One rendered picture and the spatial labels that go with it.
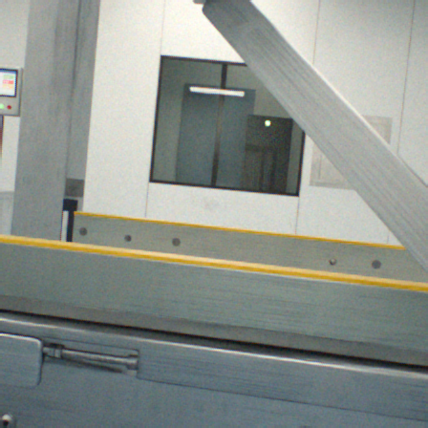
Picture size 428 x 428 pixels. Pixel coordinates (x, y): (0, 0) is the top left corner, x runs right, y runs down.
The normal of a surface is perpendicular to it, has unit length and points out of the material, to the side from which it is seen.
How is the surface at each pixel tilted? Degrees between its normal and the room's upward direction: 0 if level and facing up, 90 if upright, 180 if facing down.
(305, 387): 90
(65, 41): 90
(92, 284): 90
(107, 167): 90
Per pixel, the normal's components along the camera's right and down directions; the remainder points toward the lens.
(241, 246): -0.15, 0.04
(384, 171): -0.66, -0.07
